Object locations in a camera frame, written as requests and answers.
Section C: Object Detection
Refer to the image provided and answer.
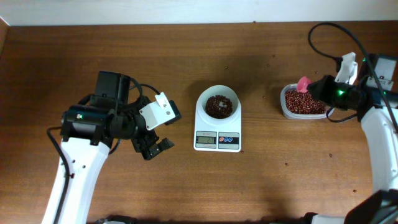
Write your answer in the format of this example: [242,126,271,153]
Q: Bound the clear plastic bean container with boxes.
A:
[280,83,326,120]

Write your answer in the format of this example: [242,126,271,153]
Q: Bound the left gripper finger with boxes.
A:
[165,100,182,125]
[155,138,175,154]

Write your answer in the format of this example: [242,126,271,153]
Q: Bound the pink measuring scoop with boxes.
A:
[296,76,312,93]

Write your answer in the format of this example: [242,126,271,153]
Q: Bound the red adzuki beans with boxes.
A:
[284,90,326,114]

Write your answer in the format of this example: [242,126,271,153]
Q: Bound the white round bowl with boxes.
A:
[196,85,241,123]

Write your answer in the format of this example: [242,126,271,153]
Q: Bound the left black cable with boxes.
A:
[46,77,161,224]

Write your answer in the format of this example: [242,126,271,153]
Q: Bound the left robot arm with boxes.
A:
[42,71,181,223]

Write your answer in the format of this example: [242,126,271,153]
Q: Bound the white digital kitchen scale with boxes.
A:
[193,91,242,152]

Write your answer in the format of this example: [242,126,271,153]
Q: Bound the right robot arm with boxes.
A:
[303,54,397,223]

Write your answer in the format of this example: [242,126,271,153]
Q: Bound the beans in white bowl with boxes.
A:
[205,95,233,119]

